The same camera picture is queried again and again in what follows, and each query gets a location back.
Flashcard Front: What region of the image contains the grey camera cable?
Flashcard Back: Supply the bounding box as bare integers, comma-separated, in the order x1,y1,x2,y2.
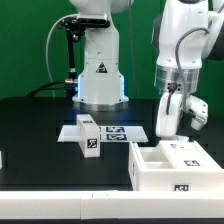
45,13,78,84

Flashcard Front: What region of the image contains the white cabinet top block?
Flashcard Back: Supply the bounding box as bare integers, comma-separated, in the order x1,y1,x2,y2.
77,114,100,158

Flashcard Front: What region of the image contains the white front fence bar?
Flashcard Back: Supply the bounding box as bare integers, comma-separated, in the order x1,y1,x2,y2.
0,191,224,220

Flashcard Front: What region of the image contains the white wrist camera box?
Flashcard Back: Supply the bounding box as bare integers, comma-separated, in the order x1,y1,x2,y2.
187,95,208,130

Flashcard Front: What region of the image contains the white cabinet body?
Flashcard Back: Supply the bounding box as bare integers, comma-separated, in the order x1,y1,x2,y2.
128,142,224,192

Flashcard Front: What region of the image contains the long white door panel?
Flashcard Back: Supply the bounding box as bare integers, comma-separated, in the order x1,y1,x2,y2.
158,140,221,171

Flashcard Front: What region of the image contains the white marker base sheet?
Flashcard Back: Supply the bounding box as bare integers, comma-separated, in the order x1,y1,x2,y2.
57,125,148,143

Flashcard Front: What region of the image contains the grey robot arm cable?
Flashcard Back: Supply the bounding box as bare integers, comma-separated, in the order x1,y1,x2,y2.
165,27,211,114

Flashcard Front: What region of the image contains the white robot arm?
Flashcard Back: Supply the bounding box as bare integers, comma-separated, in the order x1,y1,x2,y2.
70,0,224,139

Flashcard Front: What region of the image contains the short white door panel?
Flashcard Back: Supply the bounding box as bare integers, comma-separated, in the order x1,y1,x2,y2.
174,135,189,142

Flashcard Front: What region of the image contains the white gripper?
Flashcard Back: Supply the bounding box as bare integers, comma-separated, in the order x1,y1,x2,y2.
156,92,182,139

